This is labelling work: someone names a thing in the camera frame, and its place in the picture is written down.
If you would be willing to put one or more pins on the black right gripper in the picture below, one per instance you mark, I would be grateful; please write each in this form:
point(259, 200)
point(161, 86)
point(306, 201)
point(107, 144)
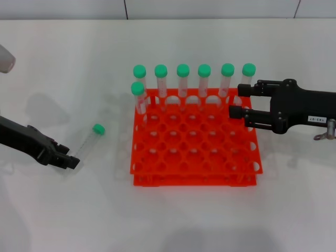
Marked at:
point(294, 105)

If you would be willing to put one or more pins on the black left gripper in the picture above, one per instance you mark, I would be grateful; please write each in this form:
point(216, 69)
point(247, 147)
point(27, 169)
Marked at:
point(23, 139)

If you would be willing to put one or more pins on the green capped clear test tube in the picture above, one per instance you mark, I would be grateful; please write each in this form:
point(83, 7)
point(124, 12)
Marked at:
point(183, 70)
point(161, 71)
point(249, 69)
point(98, 128)
point(137, 88)
point(227, 69)
point(139, 71)
point(204, 71)

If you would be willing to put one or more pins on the orange test tube rack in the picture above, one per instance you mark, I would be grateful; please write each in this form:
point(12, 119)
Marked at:
point(194, 147)

